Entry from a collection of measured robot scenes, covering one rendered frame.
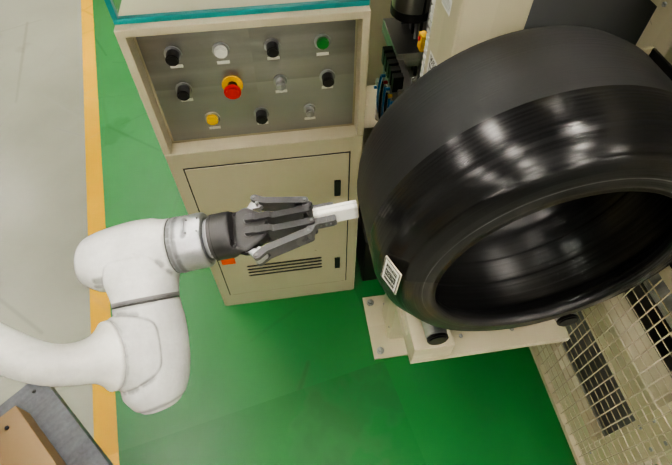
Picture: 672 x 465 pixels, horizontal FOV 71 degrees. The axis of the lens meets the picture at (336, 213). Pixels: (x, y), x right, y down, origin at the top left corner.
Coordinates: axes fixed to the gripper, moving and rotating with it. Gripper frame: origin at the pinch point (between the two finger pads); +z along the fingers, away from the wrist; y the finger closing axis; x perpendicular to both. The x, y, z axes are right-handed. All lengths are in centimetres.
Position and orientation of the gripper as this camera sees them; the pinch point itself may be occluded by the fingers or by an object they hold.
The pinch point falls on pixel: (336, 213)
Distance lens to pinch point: 75.4
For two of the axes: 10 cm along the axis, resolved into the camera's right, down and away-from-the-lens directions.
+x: 1.4, 5.9, 8.0
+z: 9.8, -2.0, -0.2
